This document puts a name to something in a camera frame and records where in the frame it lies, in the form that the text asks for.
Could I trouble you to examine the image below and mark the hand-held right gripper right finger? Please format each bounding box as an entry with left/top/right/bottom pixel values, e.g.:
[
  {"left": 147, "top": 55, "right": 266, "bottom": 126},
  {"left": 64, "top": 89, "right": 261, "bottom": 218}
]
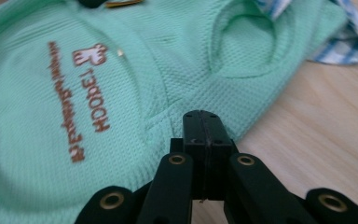
[{"left": 200, "top": 109, "right": 241, "bottom": 201}]

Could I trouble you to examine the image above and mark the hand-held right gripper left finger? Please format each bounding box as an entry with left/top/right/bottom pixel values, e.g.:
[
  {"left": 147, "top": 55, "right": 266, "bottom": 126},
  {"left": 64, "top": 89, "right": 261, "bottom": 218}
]
[{"left": 169, "top": 109, "right": 212, "bottom": 201}]

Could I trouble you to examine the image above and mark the mint green garment striped collar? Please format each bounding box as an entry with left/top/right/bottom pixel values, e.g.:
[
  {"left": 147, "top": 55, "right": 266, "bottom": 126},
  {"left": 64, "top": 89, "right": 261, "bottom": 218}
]
[{"left": 0, "top": 0, "right": 358, "bottom": 224}]

